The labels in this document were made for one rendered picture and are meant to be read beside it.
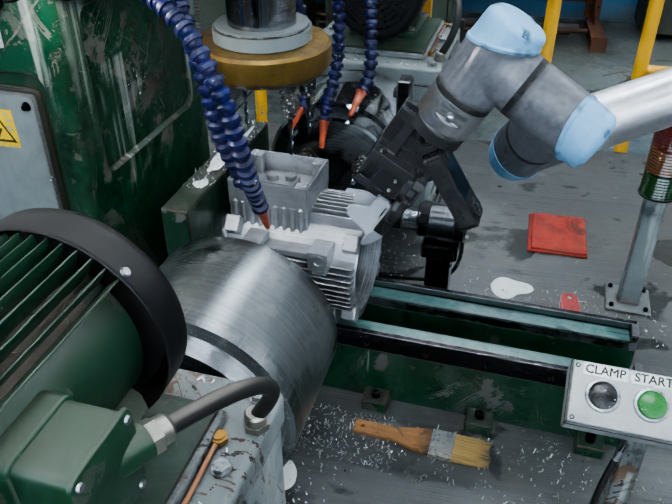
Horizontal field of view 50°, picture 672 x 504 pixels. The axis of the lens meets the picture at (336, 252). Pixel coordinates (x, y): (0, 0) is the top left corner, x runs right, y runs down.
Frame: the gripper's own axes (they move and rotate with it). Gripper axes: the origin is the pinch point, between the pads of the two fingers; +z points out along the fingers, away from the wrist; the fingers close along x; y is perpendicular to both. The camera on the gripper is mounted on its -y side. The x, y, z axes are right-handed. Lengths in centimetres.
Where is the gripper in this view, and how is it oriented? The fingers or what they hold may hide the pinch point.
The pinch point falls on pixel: (371, 239)
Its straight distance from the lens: 99.9
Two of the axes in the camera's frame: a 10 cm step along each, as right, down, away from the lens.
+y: -8.3, -5.5, -0.8
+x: -2.8, 5.4, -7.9
